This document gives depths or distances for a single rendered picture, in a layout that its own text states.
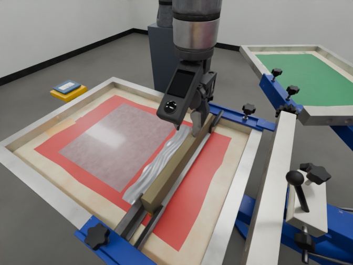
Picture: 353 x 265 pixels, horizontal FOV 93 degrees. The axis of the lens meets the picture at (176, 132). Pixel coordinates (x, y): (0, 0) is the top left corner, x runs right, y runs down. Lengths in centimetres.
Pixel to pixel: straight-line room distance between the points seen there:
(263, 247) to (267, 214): 7
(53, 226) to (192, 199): 140
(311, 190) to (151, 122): 55
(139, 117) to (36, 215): 137
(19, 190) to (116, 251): 175
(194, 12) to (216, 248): 44
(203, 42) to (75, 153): 56
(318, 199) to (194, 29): 41
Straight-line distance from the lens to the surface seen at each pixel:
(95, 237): 41
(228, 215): 47
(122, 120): 75
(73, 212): 53
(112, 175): 58
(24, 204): 201
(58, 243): 169
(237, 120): 68
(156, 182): 42
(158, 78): 108
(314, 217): 45
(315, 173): 45
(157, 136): 65
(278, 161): 54
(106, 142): 68
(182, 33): 30
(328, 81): 128
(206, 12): 29
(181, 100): 29
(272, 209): 46
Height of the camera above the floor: 143
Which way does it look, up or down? 46 degrees down
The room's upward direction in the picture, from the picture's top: 1 degrees counter-clockwise
